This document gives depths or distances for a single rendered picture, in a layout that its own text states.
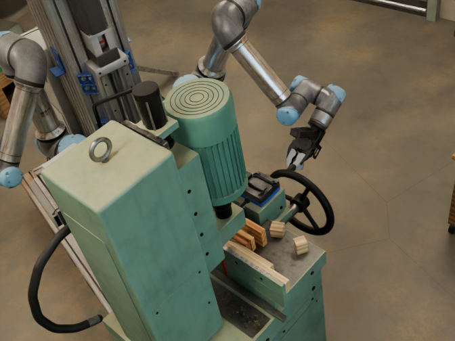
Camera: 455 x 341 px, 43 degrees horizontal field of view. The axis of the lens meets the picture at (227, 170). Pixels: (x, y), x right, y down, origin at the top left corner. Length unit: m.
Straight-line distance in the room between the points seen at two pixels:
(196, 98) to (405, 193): 1.97
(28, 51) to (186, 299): 0.94
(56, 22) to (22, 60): 0.23
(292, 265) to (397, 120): 2.02
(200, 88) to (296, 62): 2.76
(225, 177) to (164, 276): 0.30
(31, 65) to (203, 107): 0.74
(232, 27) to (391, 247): 1.47
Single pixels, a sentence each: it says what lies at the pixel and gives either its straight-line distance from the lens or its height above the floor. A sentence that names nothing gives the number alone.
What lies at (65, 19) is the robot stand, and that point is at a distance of 2.15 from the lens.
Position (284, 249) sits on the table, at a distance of 1.85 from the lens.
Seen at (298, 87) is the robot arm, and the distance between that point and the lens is 2.16.
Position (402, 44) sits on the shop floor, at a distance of 4.34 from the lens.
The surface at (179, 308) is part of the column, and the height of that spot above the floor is 1.05.
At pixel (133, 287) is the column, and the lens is 1.42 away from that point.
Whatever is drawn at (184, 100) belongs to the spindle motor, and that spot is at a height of 1.50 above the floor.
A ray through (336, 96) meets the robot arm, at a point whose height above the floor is 1.04.
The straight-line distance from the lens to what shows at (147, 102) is 1.31.
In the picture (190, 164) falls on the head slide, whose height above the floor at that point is 1.41.
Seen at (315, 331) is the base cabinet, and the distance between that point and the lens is 2.16.
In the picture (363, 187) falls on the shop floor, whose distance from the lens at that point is 3.26.
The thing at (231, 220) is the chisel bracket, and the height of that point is 1.07.
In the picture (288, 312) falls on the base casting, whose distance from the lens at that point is 1.89.
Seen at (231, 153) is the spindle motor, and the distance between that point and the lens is 1.50.
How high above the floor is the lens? 2.35
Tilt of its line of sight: 43 degrees down
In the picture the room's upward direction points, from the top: 12 degrees counter-clockwise
